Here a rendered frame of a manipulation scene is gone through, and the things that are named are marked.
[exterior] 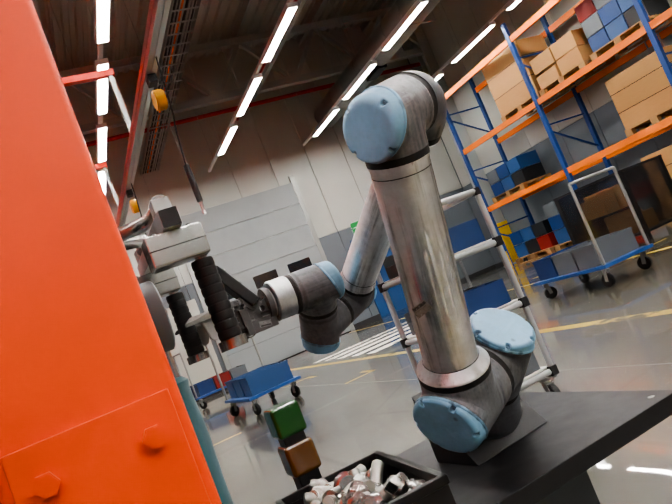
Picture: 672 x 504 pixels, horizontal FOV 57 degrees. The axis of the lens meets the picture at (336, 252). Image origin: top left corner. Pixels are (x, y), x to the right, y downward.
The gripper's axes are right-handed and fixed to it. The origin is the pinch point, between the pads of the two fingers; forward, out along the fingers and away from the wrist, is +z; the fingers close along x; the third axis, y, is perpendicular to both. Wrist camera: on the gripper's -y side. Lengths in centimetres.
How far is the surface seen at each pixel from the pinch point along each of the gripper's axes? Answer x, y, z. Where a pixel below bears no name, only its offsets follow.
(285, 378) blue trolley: 508, 60, -164
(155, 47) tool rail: 250, -190, -90
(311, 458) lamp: -52, 24, -1
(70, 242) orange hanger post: -71, -6, 17
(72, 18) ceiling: 1029, -682, -185
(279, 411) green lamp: -52, 17, 0
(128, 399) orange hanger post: -71, 9, 17
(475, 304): 97, 31, -136
